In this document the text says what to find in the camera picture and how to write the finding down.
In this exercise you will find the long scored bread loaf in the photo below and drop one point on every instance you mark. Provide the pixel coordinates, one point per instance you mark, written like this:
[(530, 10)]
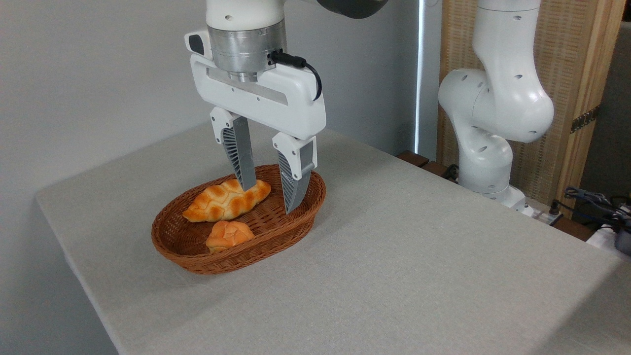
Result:
[(217, 202)]

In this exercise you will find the white power strip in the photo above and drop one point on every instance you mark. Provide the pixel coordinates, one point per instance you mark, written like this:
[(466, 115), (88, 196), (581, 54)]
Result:
[(540, 212)]

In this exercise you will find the small round bread roll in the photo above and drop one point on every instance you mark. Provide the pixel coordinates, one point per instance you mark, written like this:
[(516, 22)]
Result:
[(229, 235)]

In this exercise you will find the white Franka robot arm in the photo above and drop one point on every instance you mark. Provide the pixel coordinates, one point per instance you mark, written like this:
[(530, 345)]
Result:
[(493, 98)]

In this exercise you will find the brown wicker basket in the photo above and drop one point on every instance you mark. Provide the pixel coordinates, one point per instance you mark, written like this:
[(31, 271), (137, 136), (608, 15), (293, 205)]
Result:
[(276, 231)]

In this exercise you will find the grey tablecloth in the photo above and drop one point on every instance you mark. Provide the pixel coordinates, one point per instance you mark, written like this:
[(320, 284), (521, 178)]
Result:
[(419, 271)]

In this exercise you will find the metal screen hinge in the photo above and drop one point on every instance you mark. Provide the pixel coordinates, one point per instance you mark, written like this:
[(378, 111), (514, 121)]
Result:
[(585, 119)]

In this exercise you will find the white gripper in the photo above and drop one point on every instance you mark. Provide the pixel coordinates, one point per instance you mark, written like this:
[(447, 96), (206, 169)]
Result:
[(276, 103)]

